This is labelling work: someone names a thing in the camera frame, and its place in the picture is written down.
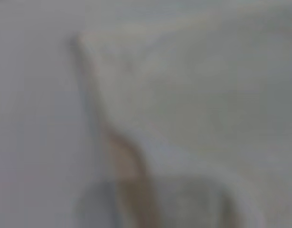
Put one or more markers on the beige towel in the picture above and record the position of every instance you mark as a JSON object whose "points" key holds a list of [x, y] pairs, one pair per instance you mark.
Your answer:
{"points": [[188, 95]]}

